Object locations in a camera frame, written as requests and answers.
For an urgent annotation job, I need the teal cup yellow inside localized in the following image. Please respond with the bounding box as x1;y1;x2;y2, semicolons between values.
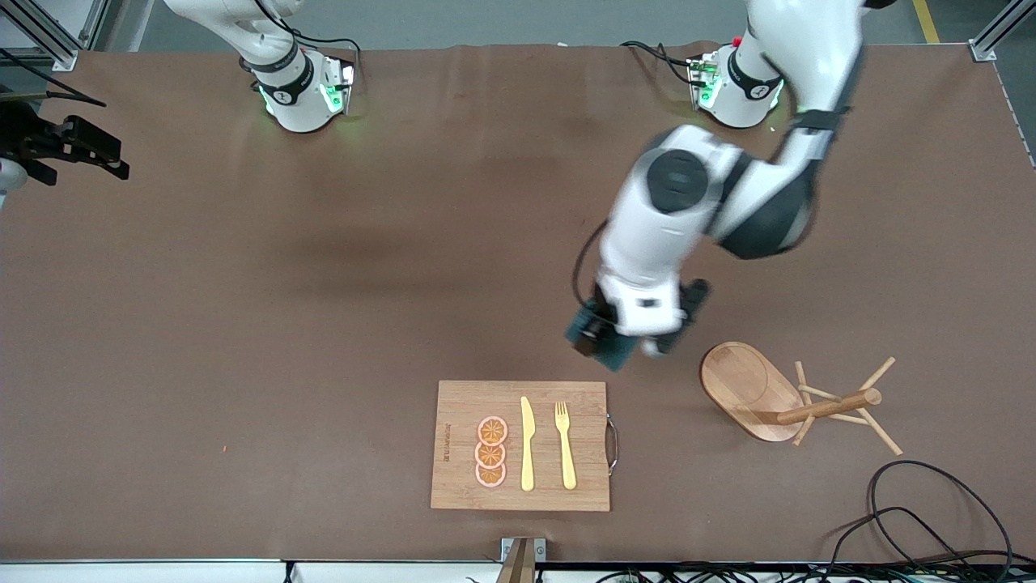
565;312;640;373

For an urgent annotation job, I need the wooden mug tree stand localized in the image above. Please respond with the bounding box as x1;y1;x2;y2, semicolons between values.
701;340;902;457

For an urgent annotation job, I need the yellow plastic fork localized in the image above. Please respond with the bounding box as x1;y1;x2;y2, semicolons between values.
554;402;578;491

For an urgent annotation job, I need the yellow plastic knife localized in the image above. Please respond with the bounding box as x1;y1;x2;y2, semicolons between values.
520;396;537;492

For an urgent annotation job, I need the bamboo cutting board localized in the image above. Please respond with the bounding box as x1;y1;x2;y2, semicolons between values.
430;380;612;513

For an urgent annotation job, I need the brown table cover sheet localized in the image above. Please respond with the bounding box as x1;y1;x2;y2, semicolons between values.
0;40;1036;564

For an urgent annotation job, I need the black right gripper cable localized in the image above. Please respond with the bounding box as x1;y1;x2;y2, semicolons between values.
0;49;106;109

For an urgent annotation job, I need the aluminium frame profile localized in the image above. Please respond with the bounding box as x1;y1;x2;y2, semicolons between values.
0;0;106;72
967;0;1036;63

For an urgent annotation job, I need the black arm base cable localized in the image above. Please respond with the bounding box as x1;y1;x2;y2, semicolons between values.
619;40;707;86
287;31;363;66

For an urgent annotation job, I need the aluminium camera post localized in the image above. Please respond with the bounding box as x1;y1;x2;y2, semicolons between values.
495;537;547;583

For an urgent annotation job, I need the black looped cable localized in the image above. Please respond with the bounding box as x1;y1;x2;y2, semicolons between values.
868;460;1014;572
822;506;984;583

